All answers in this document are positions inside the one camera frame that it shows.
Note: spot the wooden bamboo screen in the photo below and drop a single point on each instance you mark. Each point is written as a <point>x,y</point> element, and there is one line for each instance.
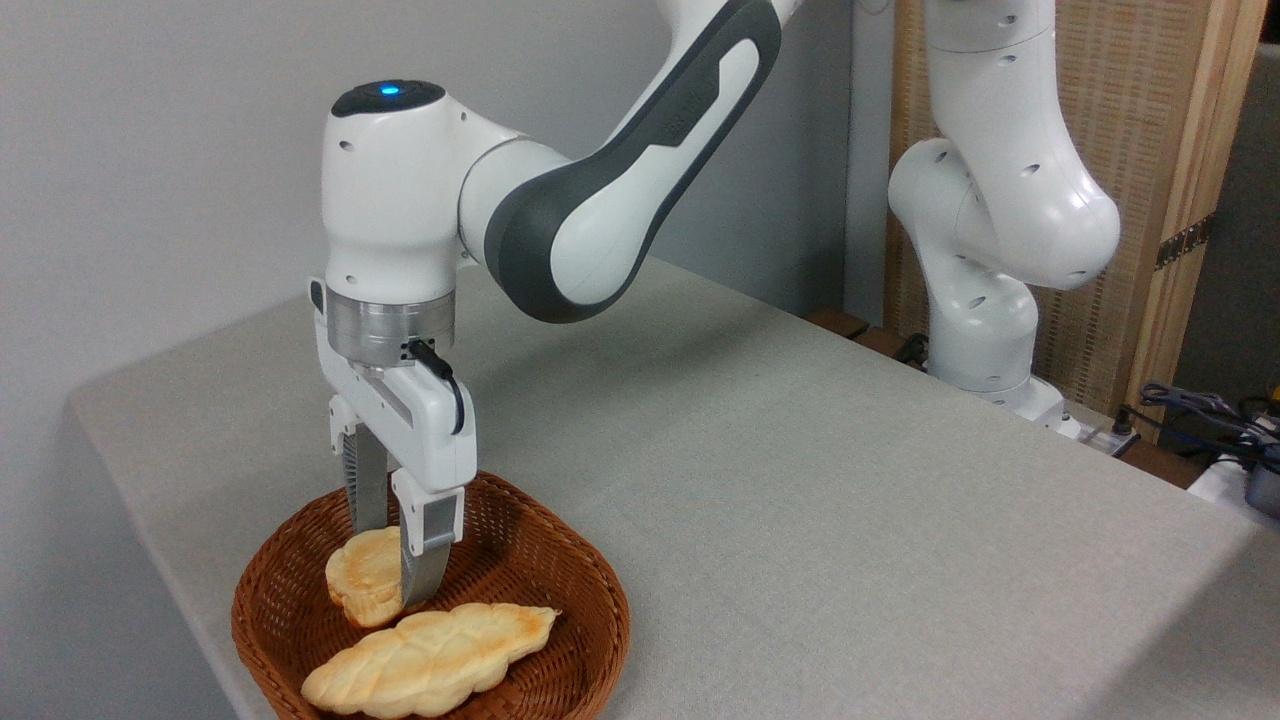
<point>1150,100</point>

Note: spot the brown wicker basket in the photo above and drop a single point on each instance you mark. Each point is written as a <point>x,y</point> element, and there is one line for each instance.
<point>520,540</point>

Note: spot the long braided bread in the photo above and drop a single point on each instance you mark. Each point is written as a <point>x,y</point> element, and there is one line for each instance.
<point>430,660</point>

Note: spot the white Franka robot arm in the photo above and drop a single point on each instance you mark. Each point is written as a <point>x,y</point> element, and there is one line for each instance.
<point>390,200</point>

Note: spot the round toasted bread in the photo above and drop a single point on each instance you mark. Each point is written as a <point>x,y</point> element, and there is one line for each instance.
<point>365,580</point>

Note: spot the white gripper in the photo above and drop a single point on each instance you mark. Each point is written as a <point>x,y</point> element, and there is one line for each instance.
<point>430,425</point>

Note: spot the grey plastic box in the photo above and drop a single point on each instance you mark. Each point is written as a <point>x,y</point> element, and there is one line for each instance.
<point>1265,490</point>

